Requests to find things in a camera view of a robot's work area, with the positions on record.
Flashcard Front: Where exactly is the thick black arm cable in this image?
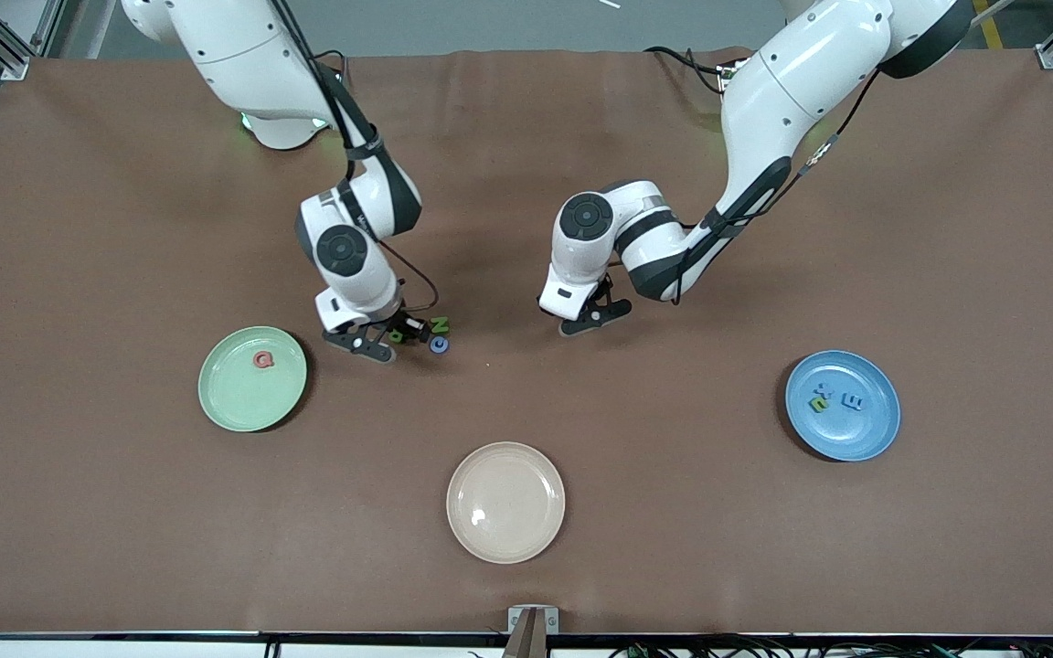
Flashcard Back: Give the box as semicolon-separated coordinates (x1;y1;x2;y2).
271;0;387;164

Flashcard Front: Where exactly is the black cable with connector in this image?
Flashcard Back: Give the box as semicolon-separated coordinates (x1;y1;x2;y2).
671;69;886;308

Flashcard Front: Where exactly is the beige slanted bar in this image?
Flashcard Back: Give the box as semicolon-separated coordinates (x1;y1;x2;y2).
502;610;551;658

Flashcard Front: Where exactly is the beige round plate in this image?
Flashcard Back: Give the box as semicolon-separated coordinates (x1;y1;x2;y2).
446;442;567;565

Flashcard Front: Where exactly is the black cable at arm base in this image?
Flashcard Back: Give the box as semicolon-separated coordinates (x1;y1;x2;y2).
312;48;350;89
643;44;731;98

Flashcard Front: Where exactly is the blue round plate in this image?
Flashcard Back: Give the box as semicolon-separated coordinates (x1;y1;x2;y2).
784;350;901;462

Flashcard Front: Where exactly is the grey metal bracket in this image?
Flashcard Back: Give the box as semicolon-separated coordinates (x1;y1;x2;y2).
507;605;560;634

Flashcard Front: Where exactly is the brown table mat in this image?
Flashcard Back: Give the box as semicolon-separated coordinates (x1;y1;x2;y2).
0;48;1053;637

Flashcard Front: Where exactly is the green round plate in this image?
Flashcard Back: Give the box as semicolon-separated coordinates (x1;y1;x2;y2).
197;326;308;433

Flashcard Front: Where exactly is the thin black looped cable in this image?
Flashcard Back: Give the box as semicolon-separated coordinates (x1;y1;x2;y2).
378;239;441;317

